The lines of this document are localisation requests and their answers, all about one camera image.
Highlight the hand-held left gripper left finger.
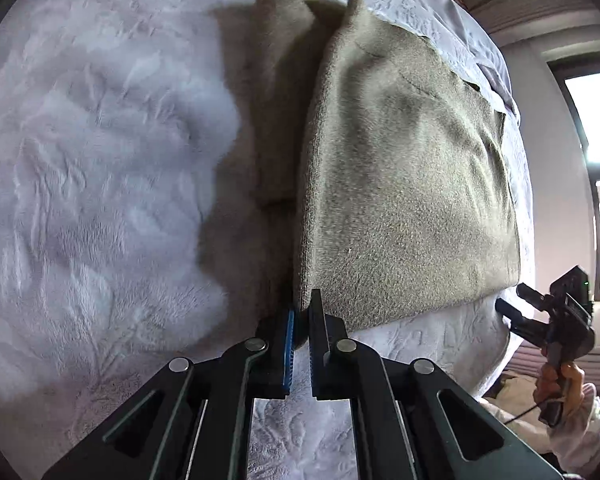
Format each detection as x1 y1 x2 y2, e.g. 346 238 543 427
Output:
42 305 298 480

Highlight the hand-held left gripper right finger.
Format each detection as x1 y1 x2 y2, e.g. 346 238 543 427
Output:
307 287 563 480

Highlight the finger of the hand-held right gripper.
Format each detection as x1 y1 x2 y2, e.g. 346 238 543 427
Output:
516 283 557 312
495 298 552 347

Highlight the grey knit sweater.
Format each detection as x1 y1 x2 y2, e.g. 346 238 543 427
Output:
252 0 523 332

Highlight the person's right hand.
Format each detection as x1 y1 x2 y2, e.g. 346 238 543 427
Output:
539 360 587 418

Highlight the lavender fleece blanket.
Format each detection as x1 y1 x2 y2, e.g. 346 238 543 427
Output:
405 0 524 133

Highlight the pale embossed bed cover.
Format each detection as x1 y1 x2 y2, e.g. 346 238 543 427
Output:
0 0 538 480

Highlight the grey curtain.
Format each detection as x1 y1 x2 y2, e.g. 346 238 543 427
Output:
467 0 600 52

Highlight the black cable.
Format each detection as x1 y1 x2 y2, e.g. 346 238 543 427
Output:
500 395 548 427

